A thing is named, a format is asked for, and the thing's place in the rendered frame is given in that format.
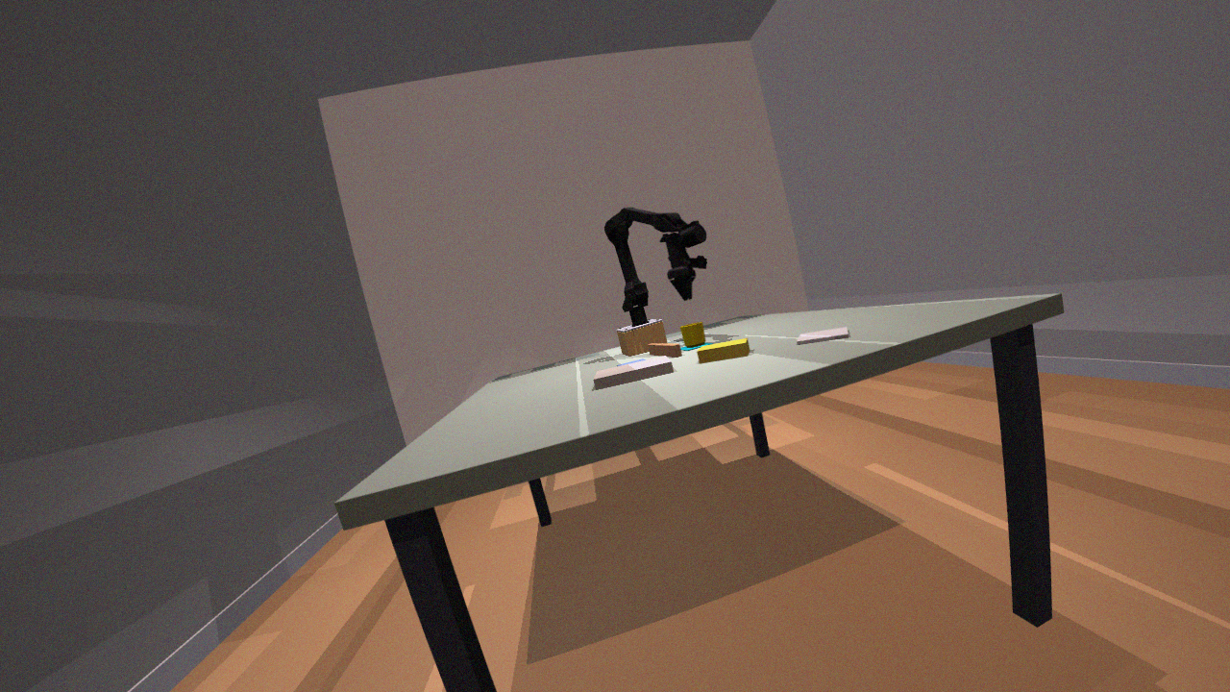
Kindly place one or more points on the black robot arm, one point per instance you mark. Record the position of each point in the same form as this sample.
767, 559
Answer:
616, 229

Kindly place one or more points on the yellow cup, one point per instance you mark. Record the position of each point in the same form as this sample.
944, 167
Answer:
693, 334

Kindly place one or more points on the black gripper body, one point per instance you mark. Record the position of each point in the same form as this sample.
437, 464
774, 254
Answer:
678, 269

